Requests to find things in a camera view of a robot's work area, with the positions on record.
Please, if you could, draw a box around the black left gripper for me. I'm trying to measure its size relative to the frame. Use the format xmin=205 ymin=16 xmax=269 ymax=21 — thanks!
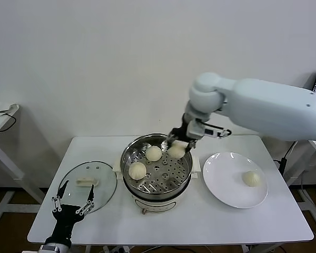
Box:
xmin=51 ymin=180 xmax=95 ymax=240

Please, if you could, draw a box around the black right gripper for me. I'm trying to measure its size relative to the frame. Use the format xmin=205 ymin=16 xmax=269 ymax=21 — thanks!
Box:
xmin=166 ymin=112 xmax=198 ymax=152

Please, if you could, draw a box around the white steamed baozi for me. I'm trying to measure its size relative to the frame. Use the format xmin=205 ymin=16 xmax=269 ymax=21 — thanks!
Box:
xmin=145 ymin=145 xmax=163 ymax=162
xmin=167 ymin=141 xmax=187 ymax=160
xmin=128 ymin=162 xmax=147 ymax=180
xmin=242 ymin=170 xmax=261 ymax=188

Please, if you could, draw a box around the round glass lid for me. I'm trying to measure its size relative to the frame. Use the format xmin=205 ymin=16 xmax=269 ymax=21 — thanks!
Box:
xmin=57 ymin=160 xmax=119 ymax=213

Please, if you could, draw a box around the stainless steel steamer basket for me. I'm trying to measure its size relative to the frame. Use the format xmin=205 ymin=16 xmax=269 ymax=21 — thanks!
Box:
xmin=120 ymin=133 xmax=193 ymax=194

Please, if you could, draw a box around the white round plate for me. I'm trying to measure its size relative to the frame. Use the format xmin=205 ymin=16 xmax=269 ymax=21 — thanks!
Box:
xmin=202 ymin=151 xmax=269 ymax=209

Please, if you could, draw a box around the cream electric cooker base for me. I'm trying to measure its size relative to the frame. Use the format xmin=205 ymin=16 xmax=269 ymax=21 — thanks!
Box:
xmin=112 ymin=154 xmax=201 ymax=215

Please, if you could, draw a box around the white side table with cloth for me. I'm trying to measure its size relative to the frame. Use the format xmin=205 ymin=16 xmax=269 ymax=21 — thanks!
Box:
xmin=0 ymin=101 xmax=47 ymax=229

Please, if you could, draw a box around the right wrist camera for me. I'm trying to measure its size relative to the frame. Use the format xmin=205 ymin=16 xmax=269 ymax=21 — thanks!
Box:
xmin=187 ymin=119 xmax=232 ymax=140

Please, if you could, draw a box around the thin black cable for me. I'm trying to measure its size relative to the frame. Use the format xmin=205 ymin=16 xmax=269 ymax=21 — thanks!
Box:
xmin=0 ymin=110 xmax=17 ymax=132

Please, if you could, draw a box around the white charging cable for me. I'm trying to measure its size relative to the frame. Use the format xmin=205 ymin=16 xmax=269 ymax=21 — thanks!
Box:
xmin=285 ymin=141 xmax=299 ymax=159

